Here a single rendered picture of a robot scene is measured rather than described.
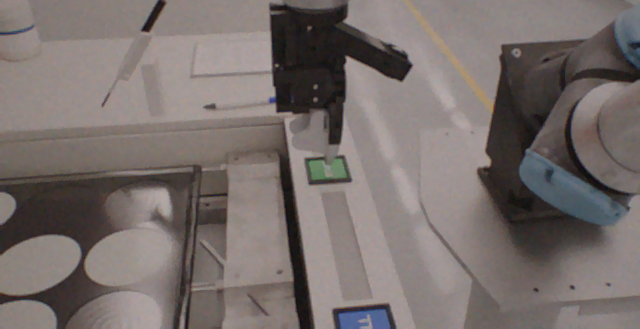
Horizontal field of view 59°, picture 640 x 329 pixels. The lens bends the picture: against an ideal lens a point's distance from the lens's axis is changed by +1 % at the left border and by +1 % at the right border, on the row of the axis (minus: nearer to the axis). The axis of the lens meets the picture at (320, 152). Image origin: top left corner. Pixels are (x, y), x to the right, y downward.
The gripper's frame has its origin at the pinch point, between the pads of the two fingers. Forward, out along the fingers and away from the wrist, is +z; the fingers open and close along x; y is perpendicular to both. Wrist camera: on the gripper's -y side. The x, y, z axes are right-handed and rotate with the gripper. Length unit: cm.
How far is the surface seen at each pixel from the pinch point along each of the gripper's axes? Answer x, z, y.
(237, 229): 0.7, 10.5, 13.0
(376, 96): -199, 99, -54
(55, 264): 6.5, 8.5, 34.5
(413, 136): -157, 99, -62
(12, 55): -40, 1, 52
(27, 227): -1.0, 8.6, 39.9
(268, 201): -4.8, 10.5, 8.6
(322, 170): 0.3, 2.1, 1.4
